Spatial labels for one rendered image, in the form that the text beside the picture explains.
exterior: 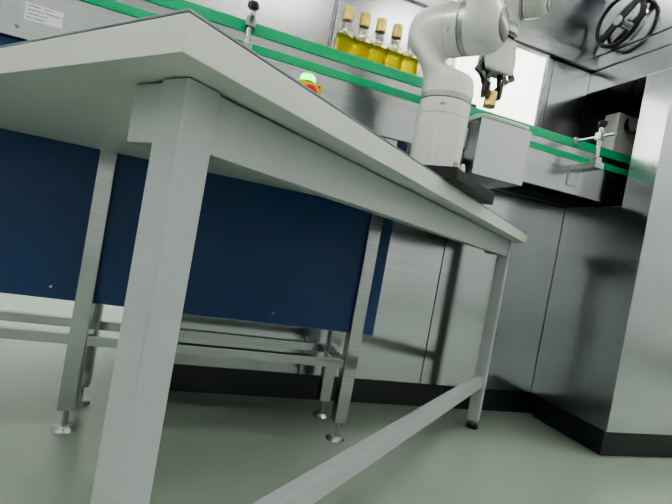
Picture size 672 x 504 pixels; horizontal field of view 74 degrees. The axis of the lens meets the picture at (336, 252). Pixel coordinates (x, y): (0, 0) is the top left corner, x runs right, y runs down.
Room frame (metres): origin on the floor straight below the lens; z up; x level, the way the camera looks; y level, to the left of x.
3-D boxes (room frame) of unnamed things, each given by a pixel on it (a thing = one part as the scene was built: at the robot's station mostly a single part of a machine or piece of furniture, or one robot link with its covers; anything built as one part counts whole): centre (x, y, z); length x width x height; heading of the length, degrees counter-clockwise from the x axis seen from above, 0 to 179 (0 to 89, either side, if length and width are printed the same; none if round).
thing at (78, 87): (1.43, 0.37, 0.73); 1.58 x 1.52 x 0.04; 148
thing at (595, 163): (1.62, -0.84, 1.07); 0.17 x 0.05 x 0.23; 18
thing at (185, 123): (1.07, -0.21, 0.36); 1.51 x 0.09 x 0.71; 148
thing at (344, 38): (1.44, 0.09, 1.16); 0.06 x 0.06 x 0.21; 17
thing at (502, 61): (1.31, -0.36, 1.21); 0.10 x 0.07 x 0.11; 109
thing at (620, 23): (1.81, -0.96, 1.66); 0.21 x 0.05 x 0.21; 18
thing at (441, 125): (1.08, -0.19, 0.87); 0.19 x 0.19 x 0.18
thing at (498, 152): (1.38, -0.36, 0.92); 0.27 x 0.17 x 0.15; 18
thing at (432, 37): (1.09, -0.17, 1.08); 0.19 x 0.12 x 0.24; 55
